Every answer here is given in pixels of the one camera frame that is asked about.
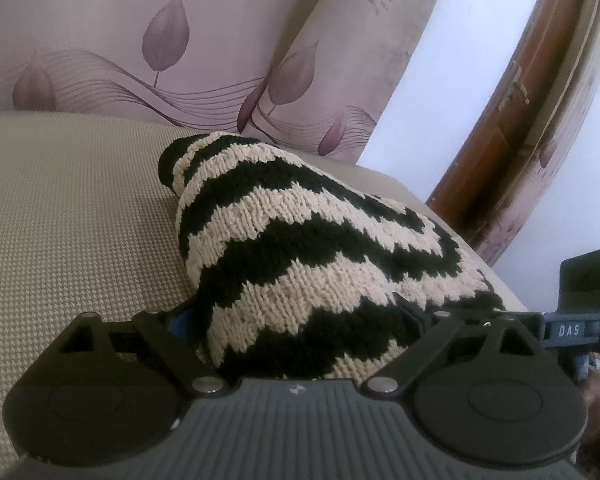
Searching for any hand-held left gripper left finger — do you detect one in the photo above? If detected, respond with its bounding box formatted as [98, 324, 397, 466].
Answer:
[54, 307, 227, 396]

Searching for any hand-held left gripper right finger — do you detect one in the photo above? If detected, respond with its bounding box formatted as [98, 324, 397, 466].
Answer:
[364, 296, 545, 396]

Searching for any black and white striped knit sweater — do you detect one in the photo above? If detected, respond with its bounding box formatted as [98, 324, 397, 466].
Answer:
[157, 131, 506, 382]

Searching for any grey woven mattress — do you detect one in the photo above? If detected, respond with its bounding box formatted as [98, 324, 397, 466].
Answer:
[0, 110, 530, 462]

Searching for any brown wooden door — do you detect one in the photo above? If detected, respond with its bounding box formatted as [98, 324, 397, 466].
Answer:
[425, 0, 600, 268]

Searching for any leaf print curtain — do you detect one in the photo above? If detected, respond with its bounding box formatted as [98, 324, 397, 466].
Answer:
[0, 0, 452, 167]

